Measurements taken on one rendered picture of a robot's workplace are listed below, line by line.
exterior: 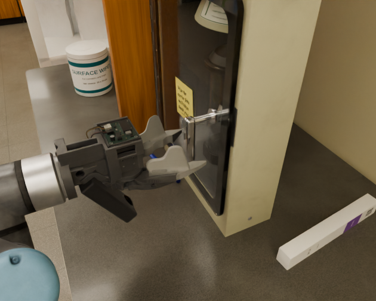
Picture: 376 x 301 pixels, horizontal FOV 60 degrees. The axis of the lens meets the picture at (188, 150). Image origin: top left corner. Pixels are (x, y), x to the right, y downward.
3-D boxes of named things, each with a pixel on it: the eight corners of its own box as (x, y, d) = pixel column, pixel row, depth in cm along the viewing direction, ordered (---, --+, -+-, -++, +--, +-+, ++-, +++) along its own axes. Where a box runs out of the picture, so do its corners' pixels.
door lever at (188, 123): (215, 159, 57) (207, 151, 59) (218, 112, 51) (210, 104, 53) (187, 168, 55) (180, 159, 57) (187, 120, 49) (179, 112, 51)
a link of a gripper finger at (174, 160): (209, 149, 46) (144, 152, 46) (207, 180, 50) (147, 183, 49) (207, 137, 49) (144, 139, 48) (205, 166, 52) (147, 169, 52)
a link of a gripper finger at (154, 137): (181, 108, 55) (139, 131, 50) (181, 137, 59) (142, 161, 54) (168, 102, 57) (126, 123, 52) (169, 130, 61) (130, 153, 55)
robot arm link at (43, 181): (40, 222, 45) (34, 184, 51) (74, 211, 47) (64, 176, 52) (23, 183, 40) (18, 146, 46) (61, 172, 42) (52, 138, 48)
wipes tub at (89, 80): (107, 77, 122) (101, 37, 113) (117, 92, 113) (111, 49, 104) (71, 84, 118) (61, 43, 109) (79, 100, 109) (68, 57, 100)
